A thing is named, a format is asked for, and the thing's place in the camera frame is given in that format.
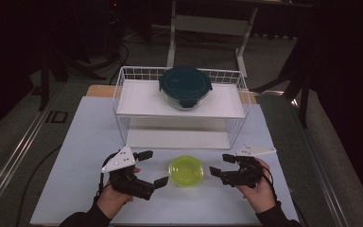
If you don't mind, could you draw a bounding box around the person's left hand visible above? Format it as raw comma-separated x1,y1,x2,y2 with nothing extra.
95,183,134,220

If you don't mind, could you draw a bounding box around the person's right hand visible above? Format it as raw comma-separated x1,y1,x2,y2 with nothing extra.
234,157,278,215

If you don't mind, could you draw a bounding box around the green plastic bowl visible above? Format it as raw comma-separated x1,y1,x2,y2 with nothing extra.
168,154,205,188

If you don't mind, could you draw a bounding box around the black metal stand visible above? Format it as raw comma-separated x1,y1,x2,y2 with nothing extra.
250,41,311,129
37,46,107,112

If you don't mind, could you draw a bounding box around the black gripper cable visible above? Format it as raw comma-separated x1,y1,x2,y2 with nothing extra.
97,152,121,198
258,164,279,202

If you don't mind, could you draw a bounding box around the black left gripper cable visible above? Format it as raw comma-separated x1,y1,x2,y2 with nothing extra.
97,152,121,198

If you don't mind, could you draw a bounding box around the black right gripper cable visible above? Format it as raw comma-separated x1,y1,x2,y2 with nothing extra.
258,164,279,202

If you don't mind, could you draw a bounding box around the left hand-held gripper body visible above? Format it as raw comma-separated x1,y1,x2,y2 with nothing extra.
100,145,156,201

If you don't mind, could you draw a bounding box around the black floor cable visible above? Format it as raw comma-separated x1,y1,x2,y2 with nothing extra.
108,42,130,86
13,144,63,227

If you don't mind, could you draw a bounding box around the white wire shelf rack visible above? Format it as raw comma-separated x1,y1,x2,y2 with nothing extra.
112,65,251,151

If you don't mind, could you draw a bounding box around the white metal desk frame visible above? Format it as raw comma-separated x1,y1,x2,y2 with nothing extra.
165,0,313,77

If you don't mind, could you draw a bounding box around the metal floor rail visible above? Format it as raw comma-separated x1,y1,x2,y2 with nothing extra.
0,82,65,218
291,98,349,227

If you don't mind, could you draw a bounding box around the round container with blue lid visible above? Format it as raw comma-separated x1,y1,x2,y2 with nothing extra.
158,65,214,112

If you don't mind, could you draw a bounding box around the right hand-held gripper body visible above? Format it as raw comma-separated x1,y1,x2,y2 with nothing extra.
219,143,278,189

